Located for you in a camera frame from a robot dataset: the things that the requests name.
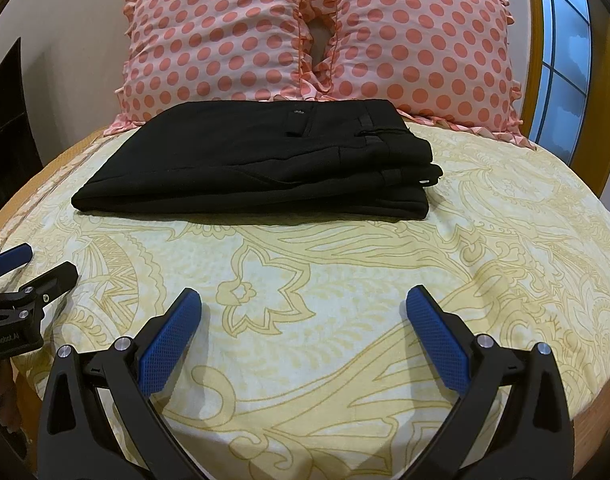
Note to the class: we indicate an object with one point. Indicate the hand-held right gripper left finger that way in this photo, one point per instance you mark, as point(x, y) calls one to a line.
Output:
point(169, 342)

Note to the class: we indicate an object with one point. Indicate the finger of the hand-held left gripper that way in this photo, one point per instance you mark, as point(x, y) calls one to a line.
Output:
point(12, 257)
point(57, 277)

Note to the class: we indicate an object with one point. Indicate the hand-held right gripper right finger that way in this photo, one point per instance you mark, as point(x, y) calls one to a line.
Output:
point(437, 342)

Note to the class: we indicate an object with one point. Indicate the black pants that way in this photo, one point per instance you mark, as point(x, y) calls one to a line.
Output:
point(265, 160)

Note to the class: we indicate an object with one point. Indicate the yellow patterned bedsheet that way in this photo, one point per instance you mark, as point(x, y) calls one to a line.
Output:
point(335, 310)

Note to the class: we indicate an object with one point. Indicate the wood-framed window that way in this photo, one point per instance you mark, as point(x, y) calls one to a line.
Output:
point(602, 125)

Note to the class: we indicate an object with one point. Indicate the pink polka dot pillow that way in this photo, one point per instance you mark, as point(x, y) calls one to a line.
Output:
point(215, 40)
point(425, 45)

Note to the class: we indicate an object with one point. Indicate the glass window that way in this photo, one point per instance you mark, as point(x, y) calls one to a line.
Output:
point(560, 60)

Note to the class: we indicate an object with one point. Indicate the wooden bed frame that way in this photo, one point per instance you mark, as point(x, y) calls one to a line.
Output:
point(45, 165)

